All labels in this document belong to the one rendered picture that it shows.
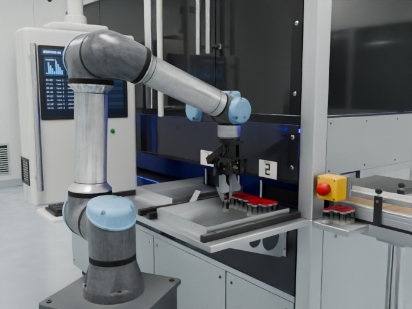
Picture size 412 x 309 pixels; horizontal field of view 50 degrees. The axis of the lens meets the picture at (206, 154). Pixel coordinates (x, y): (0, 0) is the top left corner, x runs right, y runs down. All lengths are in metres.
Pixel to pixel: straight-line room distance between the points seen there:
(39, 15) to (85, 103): 5.70
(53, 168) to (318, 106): 1.16
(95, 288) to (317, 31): 0.95
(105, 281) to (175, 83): 0.51
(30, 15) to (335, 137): 5.75
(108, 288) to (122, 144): 1.12
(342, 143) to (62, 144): 1.17
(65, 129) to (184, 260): 0.79
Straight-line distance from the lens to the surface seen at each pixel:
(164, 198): 1.60
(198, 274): 1.98
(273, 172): 1.53
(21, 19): 6.76
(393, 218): 1.42
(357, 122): 1.59
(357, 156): 1.61
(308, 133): 1.42
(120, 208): 1.07
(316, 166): 1.43
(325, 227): 1.42
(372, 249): 1.80
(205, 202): 1.54
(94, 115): 1.17
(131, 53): 1.07
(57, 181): 2.02
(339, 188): 1.38
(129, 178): 2.15
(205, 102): 1.19
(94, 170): 1.18
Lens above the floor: 1.28
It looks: 8 degrees down
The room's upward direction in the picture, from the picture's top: straight up
